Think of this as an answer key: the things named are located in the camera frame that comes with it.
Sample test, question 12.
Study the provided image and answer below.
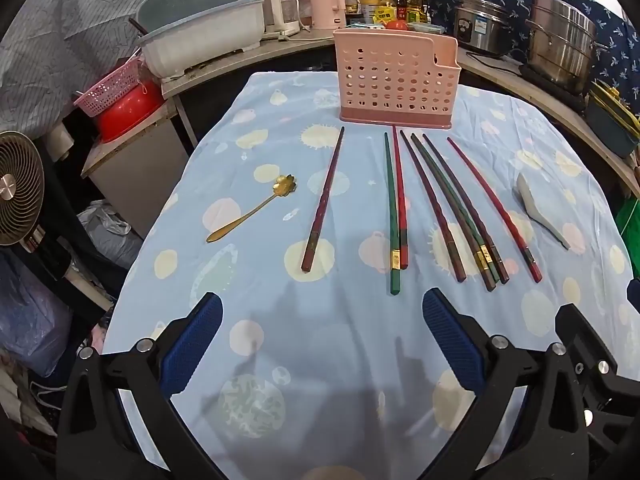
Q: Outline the bright red chopstick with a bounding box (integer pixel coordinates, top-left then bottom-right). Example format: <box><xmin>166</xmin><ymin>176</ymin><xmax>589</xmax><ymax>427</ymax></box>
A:
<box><xmin>446</xmin><ymin>136</ymin><xmax>545</xmax><ymax>284</ymax></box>

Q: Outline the white ceramic spoon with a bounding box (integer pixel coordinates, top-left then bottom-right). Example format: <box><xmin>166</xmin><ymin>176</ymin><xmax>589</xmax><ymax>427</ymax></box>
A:
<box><xmin>516</xmin><ymin>172</ymin><xmax>570</xmax><ymax>250</ymax></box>

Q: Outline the dark green chopstick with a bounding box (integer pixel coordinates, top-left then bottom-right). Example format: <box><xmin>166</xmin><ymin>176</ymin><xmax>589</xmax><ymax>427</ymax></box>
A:
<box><xmin>410</xmin><ymin>133</ymin><xmax>497</xmax><ymax>292</ymax></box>

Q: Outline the maroon chopstick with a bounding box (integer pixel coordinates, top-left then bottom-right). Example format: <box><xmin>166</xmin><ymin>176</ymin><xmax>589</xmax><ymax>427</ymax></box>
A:
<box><xmin>400</xmin><ymin>131</ymin><xmax>466</xmax><ymax>283</ymax></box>

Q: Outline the gold flower spoon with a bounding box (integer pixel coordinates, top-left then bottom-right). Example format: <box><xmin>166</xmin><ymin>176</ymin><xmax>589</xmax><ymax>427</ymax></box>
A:
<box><xmin>206</xmin><ymin>174</ymin><xmax>297</xmax><ymax>243</ymax></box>

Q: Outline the dark red patterned chopstick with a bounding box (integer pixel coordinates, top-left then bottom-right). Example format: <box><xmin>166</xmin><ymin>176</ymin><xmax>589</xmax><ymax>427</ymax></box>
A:
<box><xmin>300</xmin><ymin>127</ymin><xmax>345</xmax><ymax>273</ymax></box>

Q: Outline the dark purple chopstick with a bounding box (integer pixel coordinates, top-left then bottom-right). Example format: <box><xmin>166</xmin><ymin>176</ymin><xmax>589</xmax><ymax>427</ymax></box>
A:
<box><xmin>423</xmin><ymin>134</ymin><xmax>510</xmax><ymax>284</ymax></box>

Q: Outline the round fan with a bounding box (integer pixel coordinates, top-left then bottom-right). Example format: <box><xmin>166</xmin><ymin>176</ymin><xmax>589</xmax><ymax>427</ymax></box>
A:
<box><xmin>0</xmin><ymin>130</ymin><xmax>44</xmax><ymax>246</ymax></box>

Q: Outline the yellow teal bowl stack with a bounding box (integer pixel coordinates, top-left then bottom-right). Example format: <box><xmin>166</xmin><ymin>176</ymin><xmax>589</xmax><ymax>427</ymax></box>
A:
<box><xmin>585</xmin><ymin>79</ymin><xmax>639</xmax><ymax>158</ymax></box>

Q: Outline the light blue patterned tablecloth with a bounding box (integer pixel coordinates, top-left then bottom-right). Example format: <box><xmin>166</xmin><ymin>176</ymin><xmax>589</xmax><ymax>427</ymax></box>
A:
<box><xmin>104</xmin><ymin>73</ymin><xmax>639</xmax><ymax>479</ymax></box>

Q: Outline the black induction cooker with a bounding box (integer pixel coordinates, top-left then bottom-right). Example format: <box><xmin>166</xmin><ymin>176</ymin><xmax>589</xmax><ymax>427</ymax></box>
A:
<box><xmin>518</xmin><ymin>64</ymin><xmax>587</xmax><ymax>114</ymax></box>

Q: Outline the blue floral backsplash cloth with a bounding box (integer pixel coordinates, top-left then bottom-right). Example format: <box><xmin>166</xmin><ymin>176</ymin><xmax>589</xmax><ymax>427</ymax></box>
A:
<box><xmin>430</xmin><ymin>0</ymin><xmax>639</xmax><ymax>114</ymax></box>

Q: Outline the pink plastic basket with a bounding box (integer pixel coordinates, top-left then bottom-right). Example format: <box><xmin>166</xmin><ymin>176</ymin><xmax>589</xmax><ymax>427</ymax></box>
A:
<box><xmin>74</xmin><ymin>55</ymin><xmax>141</xmax><ymax>117</ymax></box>

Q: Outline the red plastic basin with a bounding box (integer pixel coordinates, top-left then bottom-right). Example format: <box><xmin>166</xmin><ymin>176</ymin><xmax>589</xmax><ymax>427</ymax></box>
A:
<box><xmin>94</xmin><ymin>80</ymin><xmax>165</xmax><ymax>143</ymax></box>

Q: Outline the steel stacked steamer pot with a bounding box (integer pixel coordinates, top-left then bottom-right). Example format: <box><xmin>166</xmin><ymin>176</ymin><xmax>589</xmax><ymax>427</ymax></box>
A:
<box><xmin>525</xmin><ymin>0</ymin><xmax>608</xmax><ymax>94</ymax></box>

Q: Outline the pink perforated utensil basket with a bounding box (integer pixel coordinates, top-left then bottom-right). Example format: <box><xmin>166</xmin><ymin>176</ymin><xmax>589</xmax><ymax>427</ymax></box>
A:
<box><xmin>333</xmin><ymin>28</ymin><xmax>461</xmax><ymax>129</ymax></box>

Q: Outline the steel rice cooker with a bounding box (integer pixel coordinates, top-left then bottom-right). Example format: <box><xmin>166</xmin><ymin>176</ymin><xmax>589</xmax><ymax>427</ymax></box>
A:
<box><xmin>454</xmin><ymin>0</ymin><xmax>511</xmax><ymax>56</ymax></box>

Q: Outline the grey striped curtain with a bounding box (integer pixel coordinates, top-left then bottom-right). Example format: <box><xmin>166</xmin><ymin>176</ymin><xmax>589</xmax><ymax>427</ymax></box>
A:
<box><xmin>1</xmin><ymin>0</ymin><xmax>143</xmax><ymax>139</ymax></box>

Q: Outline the teal white dish rack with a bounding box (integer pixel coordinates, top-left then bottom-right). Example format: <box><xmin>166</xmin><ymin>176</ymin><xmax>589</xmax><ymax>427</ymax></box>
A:
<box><xmin>136</xmin><ymin>0</ymin><xmax>265</xmax><ymax>79</ymax></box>

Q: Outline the red tomato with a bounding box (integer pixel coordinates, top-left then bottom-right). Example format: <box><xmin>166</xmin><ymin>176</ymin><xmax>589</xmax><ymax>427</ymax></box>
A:
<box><xmin>385</xmin><ymin>20</ymin><xmax>409</xmax><ymax>30</ymax></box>

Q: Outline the yellow oil bottle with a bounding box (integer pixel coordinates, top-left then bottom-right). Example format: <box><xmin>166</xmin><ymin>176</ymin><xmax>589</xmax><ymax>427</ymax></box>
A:
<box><xmin>406</xmin><ymin>0</ymin><xmax>431</xmax><ymax>24</ymax></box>

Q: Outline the yellow seasoning bag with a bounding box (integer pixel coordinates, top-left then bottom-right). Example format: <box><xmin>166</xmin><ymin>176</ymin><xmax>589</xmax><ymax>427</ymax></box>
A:
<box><xmin>373</xmin><ymin>0</ymin><xmax>397</xmax><ymax>26</ymax></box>

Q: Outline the dark soy sauce bottle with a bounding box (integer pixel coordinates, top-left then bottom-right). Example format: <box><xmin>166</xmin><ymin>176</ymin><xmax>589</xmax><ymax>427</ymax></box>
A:
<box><xmin>395</xmin><ymin>0</ymin><xmax>407</xmax><ymax>21</ymax></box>

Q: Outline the pink electric kettle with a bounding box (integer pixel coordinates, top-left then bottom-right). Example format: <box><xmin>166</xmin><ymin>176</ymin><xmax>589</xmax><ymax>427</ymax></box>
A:
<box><xmin>310</xmin><ymin>0</ymin><xmax>346</xmax><ymax>30</ymax></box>

